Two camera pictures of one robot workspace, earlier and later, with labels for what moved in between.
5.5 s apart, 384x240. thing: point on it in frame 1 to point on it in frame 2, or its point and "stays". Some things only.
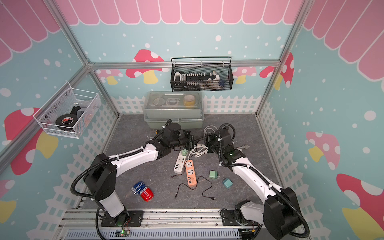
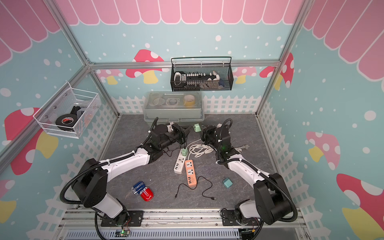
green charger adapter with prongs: (213, 174) to (197, 127)
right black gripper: (209, 138) stays
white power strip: (179, 165) stays
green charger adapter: (184, 152) stays
